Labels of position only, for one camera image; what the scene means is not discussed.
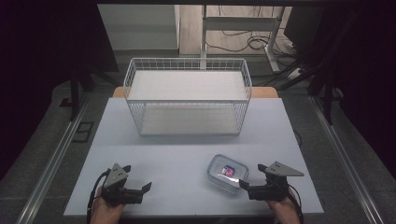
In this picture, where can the tan wooden board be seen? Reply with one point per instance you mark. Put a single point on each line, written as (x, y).
(264, 92)

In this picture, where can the black metal stand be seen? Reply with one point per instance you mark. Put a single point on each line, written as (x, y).
(327, 93)
(74, 93)

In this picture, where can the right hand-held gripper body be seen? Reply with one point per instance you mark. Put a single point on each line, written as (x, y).
(277, 169)

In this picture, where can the black floor socket frame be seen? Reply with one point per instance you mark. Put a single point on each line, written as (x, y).
(83, 132)

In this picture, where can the white cabinet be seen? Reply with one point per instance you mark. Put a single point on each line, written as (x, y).
(140, 26)

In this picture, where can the white power strip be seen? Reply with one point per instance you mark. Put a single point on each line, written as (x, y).
(294, 73)

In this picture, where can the person's right hand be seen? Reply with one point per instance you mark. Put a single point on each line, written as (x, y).
(286, 213)

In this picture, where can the white metal desk frame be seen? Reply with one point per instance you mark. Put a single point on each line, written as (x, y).
(239, 23)

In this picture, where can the person's left hand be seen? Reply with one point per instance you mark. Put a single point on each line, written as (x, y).
(104, 213)

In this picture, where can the clear plastic lidded container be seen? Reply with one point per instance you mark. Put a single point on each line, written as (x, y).
(218, 172)

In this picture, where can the aluminium floor rail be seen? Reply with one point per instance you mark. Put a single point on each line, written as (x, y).
(54, 161)
(342, 155)

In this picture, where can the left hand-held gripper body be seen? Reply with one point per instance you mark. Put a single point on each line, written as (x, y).
(115, 176)

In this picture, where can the dark monitor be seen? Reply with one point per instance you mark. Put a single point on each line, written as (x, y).
(303, 26)

